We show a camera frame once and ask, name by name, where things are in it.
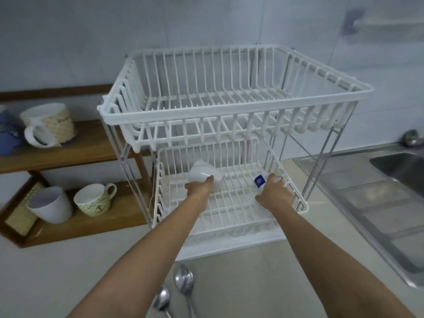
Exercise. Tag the person's right hand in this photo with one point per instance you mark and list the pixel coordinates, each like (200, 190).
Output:
(275, 195)

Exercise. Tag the person's left hand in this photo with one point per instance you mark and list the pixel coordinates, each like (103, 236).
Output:
(200, 190)

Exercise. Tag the white mug blue red logo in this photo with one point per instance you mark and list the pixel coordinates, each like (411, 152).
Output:
(260, 180)

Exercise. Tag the white two-tier dish rack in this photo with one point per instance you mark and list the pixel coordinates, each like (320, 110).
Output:
(232, 110)

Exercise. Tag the metal spoon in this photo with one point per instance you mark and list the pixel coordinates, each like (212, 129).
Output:
(162, 299)
(184, 279)

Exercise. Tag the green patterned anchor mug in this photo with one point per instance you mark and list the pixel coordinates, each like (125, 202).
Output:
(94, 202)

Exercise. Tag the wooden shelf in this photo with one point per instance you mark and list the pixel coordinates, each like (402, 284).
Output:
(89, 149)

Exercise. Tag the beige Paris Eiffel mug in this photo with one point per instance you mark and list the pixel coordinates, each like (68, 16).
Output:
(56, 124)

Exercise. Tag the blue cartoon face mug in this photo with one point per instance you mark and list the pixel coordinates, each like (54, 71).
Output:
(8, 135)

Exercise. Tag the person's right forearm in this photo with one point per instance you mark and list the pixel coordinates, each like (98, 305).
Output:
(331, 261)

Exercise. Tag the person's left forearm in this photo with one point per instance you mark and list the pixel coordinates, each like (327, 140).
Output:
(145, 261)

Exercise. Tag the white drip tray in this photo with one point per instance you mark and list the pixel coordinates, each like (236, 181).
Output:
(238, 243)

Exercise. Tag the stainless steel sink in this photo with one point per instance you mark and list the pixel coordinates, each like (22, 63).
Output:
(371, 202)

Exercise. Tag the metal faucet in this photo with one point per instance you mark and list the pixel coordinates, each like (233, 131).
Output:
(411, 137)

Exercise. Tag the white wall towel bar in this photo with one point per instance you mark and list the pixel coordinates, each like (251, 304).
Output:
(381, 21)

